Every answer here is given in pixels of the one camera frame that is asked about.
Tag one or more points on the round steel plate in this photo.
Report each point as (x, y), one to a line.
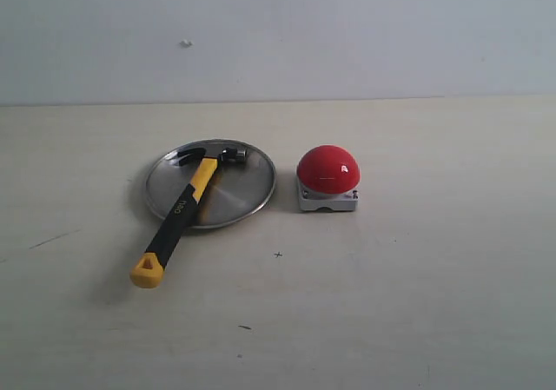
(236, 190)

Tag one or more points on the white wall hook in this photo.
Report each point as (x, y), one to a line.
(186, 43)

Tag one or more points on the yellow black claw hammer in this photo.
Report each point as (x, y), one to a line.
(149, 271)

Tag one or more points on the red dome push button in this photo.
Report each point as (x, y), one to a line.
(328, 177)

